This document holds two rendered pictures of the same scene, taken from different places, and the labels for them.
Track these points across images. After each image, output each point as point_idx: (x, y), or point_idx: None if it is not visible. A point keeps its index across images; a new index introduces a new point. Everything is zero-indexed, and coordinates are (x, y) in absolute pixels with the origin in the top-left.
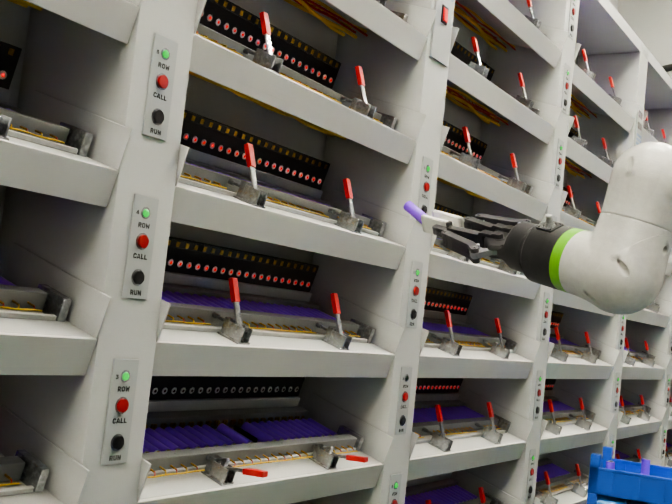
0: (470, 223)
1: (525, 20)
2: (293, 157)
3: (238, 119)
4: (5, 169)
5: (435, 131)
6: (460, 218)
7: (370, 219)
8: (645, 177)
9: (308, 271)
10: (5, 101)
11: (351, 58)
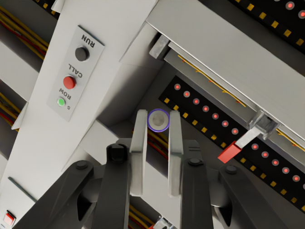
0: (128, 204)
1: None
2: (214, 134)
3: (256, 181)
4: None
5: (35, 131)
6: (140, 195)
7: (164, 59)
8: None
9: (249, 2)
10: None
11: (97, 161)
